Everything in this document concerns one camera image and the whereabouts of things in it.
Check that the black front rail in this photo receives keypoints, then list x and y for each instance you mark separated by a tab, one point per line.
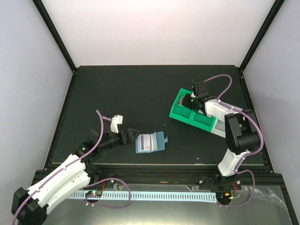
157	174

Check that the black frame post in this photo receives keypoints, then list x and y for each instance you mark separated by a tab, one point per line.
274	10
54	33

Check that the clear white bin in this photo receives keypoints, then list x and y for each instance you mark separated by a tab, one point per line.
218	128

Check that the left small circuit board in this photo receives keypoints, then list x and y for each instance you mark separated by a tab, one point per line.
93	194

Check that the right black frame post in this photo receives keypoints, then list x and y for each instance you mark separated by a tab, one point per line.
274	10

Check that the white slotted cable duct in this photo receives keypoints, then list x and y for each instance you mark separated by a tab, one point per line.
149	196

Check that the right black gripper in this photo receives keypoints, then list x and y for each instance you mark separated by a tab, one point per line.
185	102

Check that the red dot card in bin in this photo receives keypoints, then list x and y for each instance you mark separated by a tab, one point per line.
180	101

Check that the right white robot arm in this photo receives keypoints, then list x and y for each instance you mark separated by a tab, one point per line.
242	134

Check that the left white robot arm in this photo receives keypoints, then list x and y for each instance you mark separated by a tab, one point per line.
31	206

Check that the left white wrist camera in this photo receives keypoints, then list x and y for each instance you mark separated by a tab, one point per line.
115	121

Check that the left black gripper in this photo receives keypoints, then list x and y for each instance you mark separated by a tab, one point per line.
125	141

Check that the white striped credit card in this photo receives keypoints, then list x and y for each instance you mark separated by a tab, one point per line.
147	142

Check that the left black frame post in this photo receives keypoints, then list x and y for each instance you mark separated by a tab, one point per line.
54	33

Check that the blue card holder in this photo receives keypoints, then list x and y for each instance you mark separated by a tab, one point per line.
161	141

